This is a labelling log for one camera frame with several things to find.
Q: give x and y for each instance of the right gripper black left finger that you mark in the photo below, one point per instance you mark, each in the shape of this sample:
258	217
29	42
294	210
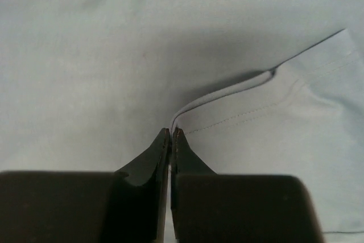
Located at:
127	205

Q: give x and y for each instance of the grey-blue t-shirt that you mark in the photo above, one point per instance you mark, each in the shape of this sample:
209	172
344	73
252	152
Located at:
256	85

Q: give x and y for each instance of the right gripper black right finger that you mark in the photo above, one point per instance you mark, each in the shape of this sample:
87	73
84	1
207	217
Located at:
211	207

